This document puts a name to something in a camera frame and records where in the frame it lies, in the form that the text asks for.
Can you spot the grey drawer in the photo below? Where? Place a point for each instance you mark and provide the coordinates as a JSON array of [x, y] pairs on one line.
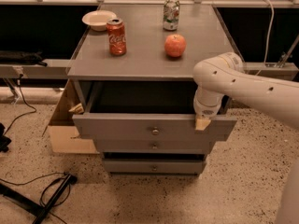
[[185, 167], [200, 146], [146, 110]]

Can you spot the black stand base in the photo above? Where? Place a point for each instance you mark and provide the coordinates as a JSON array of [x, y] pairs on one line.
[[42, 208]]

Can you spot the cardboard box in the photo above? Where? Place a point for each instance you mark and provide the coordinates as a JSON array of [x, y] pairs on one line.
[[64, 135]]

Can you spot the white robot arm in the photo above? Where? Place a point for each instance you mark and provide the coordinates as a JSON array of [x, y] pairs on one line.
[[261, 174]]

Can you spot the grey bottom drawer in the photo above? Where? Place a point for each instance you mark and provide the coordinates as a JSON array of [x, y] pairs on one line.
[[185, 167]]

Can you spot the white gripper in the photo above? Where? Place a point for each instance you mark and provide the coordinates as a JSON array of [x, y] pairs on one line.
[[205, 109]]

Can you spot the grey middle drawer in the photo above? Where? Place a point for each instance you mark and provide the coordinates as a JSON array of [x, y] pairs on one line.
[[200, 146]]

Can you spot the red cola can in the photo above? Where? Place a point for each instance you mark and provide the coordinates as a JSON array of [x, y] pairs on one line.
[[116, 36]]

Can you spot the white bowl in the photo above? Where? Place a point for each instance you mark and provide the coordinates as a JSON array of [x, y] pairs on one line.
[[97, 19]]

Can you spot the grey top drawer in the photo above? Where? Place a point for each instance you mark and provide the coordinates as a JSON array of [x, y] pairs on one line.
[[146, 110]]

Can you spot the red apple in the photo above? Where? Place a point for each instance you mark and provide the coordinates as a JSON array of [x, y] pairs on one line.
[[175, 45]]

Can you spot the black bag on rail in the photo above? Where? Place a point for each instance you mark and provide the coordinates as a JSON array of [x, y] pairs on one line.
[[27, 58]]

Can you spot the grey drawer cabinet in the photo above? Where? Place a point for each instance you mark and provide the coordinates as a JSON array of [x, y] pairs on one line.
[[143, 33]]

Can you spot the green white soda can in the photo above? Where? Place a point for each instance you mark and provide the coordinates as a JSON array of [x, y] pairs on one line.
[[171, 15]]

